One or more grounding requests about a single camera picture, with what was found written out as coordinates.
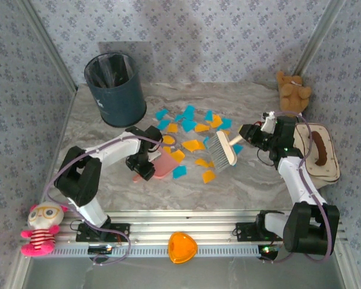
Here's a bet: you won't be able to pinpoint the dark blue waste bin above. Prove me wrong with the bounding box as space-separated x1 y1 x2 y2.
84 52 147 128

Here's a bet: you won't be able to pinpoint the small circuit board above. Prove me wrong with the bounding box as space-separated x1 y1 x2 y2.
88 245 113 255
258 244 279 261

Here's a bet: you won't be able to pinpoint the wooden hand brush grey bristles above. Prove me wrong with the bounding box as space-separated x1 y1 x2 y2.
203 130 244 173

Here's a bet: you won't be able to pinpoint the pink white plush doll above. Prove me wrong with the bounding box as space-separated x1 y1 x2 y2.
20 201 70 257

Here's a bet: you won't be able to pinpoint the brown teddy bear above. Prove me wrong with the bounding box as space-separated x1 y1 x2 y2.
276 70 313 119

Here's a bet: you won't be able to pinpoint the grey slotted cable duct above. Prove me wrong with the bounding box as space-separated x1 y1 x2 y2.
52 243 259 258

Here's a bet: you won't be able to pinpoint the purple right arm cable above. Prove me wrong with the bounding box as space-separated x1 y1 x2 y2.
260 110 333 266

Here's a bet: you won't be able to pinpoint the aluminium rail base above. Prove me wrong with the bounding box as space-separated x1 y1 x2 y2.
23 210 348 245

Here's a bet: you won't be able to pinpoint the aluminium frame post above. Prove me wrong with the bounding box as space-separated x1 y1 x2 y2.
293 0 348 81
19 0 79 93

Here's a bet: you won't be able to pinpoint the pink plastic dustpan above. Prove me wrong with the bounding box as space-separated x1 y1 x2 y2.
133 149 183 184

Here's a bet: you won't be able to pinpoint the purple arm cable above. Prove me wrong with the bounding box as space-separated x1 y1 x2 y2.
43 134 178 267
260 110 333 266

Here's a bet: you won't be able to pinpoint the orange plastic dish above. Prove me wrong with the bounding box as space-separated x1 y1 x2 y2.
167 231 199 266

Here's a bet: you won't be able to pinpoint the cream fabric pouch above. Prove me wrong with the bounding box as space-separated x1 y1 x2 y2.
294 122 341 190

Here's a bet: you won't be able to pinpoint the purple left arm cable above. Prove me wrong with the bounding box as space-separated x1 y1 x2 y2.
43 134 178 267

